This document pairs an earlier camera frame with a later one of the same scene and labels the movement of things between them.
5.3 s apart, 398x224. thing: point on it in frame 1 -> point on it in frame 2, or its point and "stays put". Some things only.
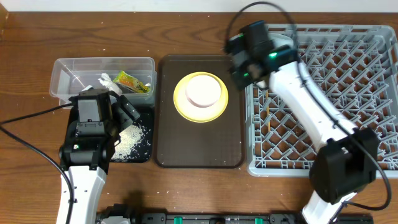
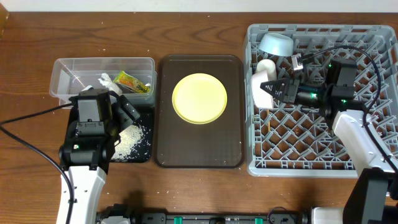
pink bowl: [203, 91] -> [262, 99]
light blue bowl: [278, 40] stays put
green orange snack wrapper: [126, 80] stays put
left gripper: [125, 119] stays put
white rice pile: [128, 140] stays put
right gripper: [238, 83] -> [294, 85]
